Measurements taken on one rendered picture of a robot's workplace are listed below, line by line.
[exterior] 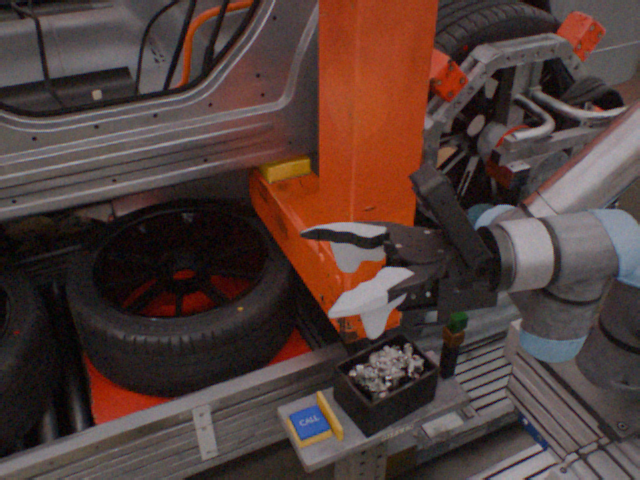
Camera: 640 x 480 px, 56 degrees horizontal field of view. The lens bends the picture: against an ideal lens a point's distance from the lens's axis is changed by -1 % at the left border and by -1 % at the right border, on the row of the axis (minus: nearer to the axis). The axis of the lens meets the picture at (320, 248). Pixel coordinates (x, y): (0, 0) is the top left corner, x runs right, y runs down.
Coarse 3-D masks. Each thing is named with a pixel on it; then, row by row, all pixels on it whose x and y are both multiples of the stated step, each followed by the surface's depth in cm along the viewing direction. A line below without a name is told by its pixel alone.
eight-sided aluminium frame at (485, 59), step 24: (480, 48) 142; (504, 48) 141; (528, 48) 142; (552, 48) 146; (480, 72) 140; (576, 72) 153; (456, 96) 141; (432, 120) 143; (576, 120) 166; (432, 144) 147; (432, 216) 160
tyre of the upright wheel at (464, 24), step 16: (448, 0) 154; (464, 0) 152; (480, 0) 151; (496, 0) 151; (512, 0) 154; (448, 16) 148; (464, 16) 147; (480, 16) 144; (496, 16) 144; (512, 16) 145; (528, 16) 147; (544, 16) 150; (448, 32) 144; (464, 32) 143; (480, 32) 144; (496, 32) 146; (512, 32) 148; (528, 32) 150; (544, 32) 152; (448, 48) 143; (464, 48) 144; (560, 128) 175; (416, 208) 168; (416, 224) 172; (432, 224) 175
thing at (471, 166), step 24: (552, 72) 164; (432, 96) 149; (480, 96) 158; (552, 96) 171; (456, 120) 165; (528, 120) 171; (456, 144) 164; (456, 168) 195; (480, 168) 191; (456, 192) 175; (480, 192) 185
